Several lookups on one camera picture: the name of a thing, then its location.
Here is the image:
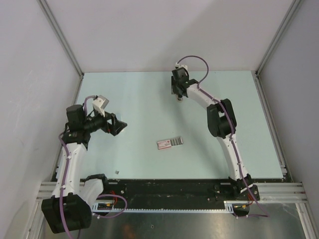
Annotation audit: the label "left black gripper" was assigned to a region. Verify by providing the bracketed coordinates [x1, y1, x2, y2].
[83, 108, 127, 136]

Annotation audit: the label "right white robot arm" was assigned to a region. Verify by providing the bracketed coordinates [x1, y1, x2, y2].
[171, 64, 257, 201]

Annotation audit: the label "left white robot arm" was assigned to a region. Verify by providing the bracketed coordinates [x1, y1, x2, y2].
[41, 105, 127, 234]

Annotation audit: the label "red white staple box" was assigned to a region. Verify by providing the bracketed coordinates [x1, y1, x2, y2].
[157, 136, 183, 150]

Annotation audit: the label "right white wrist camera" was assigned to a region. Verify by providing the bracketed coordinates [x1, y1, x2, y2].
[175, 62, 188, 71]

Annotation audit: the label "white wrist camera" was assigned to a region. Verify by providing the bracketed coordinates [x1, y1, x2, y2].
[175, 62, 188, 71]
[92, 95, 109, 117]

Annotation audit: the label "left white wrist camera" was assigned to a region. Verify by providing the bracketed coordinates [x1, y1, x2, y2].
[92, 95, 109, 117]

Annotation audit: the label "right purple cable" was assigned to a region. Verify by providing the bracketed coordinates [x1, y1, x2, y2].
[175, 55, 270, 219]

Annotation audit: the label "purple cable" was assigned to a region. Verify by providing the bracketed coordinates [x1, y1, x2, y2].
[175, 55, 270, 219]
[57, 94, 128, 239]

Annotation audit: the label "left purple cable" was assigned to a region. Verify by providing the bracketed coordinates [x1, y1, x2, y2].
[57, 94, 128, 239]

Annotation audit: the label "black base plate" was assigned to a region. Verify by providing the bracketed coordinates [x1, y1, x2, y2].
[101, 179, 260, 210]

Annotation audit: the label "grey cable duct rail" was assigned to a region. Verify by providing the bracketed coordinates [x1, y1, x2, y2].
[91, 199, 240, 215]

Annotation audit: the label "aluminium frame rails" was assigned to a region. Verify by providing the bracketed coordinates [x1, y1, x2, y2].
[36, 71, 319, 239]

